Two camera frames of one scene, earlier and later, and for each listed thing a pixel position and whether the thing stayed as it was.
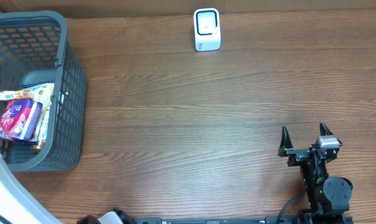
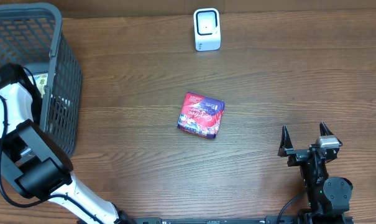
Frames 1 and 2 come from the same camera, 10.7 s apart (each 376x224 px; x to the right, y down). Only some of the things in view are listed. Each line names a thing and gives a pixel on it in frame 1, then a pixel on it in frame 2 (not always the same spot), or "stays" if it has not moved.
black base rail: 298,218 stays
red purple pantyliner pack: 20,121 to 201,116
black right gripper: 297,155 stays
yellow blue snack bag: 43,93 to 41,81
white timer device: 207,29 stays
